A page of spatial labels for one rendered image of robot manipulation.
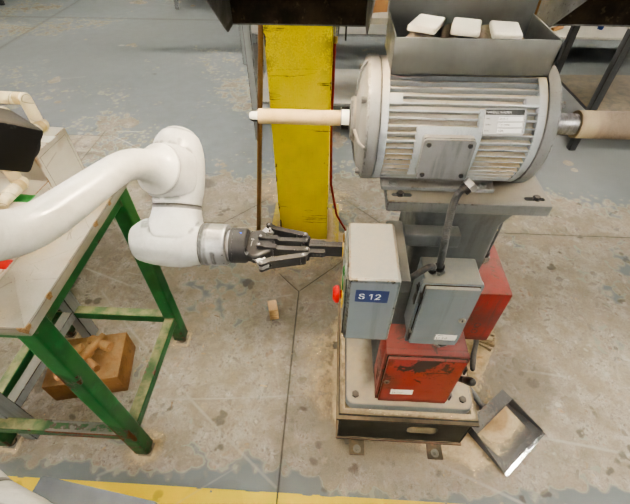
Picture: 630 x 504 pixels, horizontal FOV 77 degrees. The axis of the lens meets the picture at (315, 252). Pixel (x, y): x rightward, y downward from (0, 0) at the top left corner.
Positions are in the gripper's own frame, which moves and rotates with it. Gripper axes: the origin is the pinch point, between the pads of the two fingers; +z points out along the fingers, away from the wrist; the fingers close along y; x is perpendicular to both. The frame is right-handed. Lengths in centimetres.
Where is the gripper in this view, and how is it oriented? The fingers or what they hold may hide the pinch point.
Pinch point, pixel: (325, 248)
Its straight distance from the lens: 83.7
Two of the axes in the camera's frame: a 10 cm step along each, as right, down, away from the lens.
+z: 10.0, 0.4, -0.4
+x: 0.0, -6.9, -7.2
